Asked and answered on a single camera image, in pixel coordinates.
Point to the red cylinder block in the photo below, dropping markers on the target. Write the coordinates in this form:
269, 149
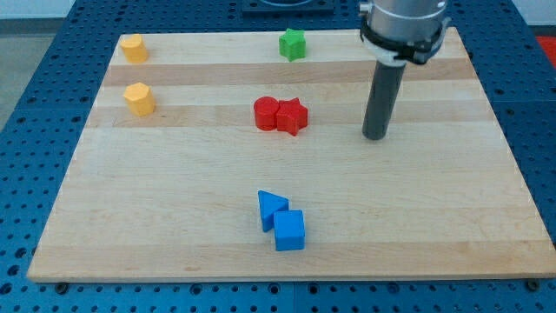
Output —
265, 109

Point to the wooden board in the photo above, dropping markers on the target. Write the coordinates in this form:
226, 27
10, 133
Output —
172, 196

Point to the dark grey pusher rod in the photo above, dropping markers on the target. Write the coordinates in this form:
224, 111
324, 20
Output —
381, 100

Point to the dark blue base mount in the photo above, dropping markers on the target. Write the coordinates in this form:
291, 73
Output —
266, 7

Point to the red star block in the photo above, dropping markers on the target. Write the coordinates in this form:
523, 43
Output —
291, 116

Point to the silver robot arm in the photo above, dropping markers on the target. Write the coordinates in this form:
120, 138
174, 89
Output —
403, 31

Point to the yellow hexagon block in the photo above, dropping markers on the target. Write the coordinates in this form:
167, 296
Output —
140, 100

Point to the blue cube block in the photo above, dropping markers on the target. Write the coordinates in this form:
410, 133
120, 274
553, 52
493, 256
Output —
289, 230

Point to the yellow heart block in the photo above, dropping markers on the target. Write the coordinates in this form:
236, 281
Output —
134, 49

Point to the blue triangle block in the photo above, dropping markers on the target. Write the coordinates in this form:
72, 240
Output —
269, 203

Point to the green star block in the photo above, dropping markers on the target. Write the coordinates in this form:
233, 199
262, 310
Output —
292, 44

